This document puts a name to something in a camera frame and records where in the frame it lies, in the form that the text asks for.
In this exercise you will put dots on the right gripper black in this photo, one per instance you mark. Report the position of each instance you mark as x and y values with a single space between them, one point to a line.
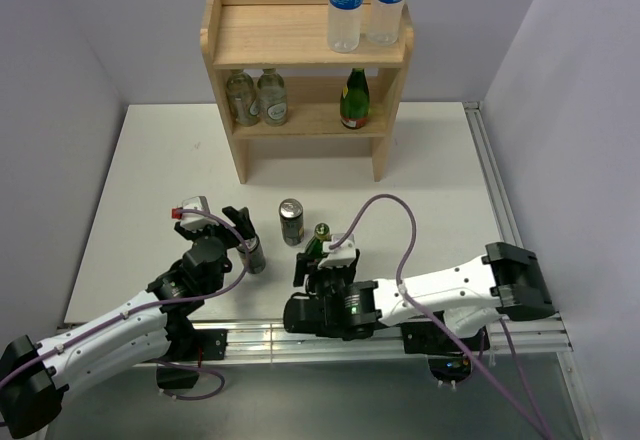
303 266

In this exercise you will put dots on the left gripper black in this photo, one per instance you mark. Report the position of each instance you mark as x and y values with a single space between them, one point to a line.
232 238

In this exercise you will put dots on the dark beverage can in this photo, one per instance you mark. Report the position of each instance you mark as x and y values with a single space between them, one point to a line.
291 216
252 255

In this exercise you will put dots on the green glass bottle yellow label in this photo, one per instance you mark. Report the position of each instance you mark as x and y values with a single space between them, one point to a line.
355 100

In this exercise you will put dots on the blue label water bottle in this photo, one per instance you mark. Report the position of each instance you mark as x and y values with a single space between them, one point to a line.
344 25
390 5

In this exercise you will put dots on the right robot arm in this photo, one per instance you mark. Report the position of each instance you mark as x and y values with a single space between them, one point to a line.
505 281

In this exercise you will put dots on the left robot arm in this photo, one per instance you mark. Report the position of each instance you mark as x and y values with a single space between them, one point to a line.
154 325

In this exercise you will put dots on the wooden two-tier shelf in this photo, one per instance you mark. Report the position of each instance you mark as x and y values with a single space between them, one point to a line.
291 35

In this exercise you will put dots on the clear glass bottle left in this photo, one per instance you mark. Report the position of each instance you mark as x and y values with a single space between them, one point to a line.
242 98

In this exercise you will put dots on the clear glass bottle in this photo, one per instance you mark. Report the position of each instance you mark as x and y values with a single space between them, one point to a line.
272 98
242 98

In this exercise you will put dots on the clear glass bottle right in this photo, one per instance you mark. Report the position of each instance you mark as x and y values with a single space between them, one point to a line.
272 98

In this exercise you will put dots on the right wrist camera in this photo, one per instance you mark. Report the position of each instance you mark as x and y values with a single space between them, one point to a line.
341 256

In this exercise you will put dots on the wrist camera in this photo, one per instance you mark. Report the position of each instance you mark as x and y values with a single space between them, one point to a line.
341 256
189 213

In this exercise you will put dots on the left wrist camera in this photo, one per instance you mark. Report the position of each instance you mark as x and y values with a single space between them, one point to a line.
189 213

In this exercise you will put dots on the aluminium rail frame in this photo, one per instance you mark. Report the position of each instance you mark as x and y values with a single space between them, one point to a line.
249 313

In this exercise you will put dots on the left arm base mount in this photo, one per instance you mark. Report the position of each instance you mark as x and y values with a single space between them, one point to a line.
205 345

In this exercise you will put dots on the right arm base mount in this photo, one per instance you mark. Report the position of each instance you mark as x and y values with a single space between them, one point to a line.
447 363

